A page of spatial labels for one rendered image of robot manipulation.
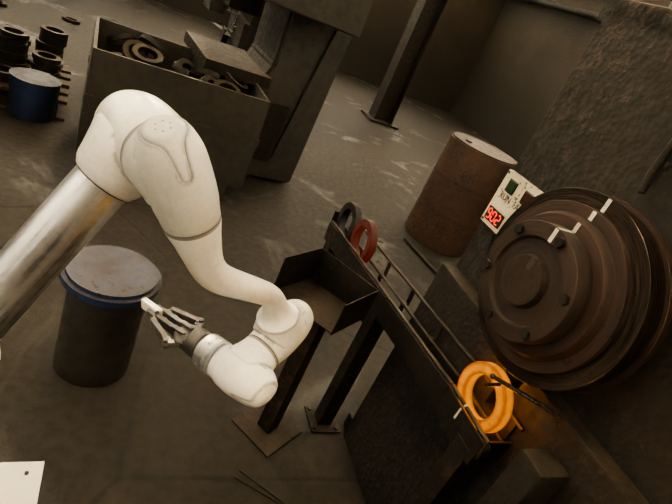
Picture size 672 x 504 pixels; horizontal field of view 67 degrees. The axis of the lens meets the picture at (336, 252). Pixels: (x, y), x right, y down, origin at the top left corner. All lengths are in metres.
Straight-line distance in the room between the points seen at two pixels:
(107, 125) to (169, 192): 0.19
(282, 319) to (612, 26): 1.15
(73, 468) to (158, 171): 1.23
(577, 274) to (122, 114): 0.90
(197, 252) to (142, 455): 1.11
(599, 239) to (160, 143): 0.87
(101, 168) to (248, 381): 0.55
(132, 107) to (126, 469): 1.24
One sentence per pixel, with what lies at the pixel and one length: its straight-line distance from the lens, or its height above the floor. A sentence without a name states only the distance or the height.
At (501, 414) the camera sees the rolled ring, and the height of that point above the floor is 0.78.
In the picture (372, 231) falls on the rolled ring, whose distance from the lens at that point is 2.03.
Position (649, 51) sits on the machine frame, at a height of 1.66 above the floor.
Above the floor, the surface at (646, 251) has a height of 1.30.
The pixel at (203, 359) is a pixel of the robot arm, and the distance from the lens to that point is 1.26.
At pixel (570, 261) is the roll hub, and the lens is 1.15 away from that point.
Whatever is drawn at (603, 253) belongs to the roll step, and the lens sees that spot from 1.17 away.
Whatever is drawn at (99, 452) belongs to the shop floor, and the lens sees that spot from 1.89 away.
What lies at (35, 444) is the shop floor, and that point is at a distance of 1.90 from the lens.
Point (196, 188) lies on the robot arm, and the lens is 0.81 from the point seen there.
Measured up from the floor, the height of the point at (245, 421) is 0.01.
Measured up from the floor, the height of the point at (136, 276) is 0.43.
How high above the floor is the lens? 1.50
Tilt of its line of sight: 26 degrees down
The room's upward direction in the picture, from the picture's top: 25 degrees clockwise
